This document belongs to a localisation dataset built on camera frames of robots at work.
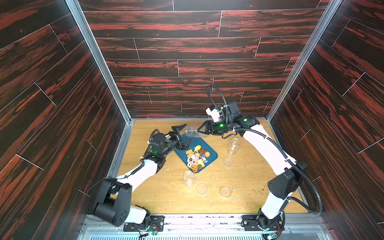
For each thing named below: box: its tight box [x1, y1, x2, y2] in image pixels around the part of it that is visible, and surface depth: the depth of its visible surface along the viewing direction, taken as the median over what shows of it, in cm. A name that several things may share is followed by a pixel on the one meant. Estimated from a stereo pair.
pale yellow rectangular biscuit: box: [197, 159, 205, 168], surface depth 97 cm
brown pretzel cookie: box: [191, 165, 198, 173], surface depth 93 cm
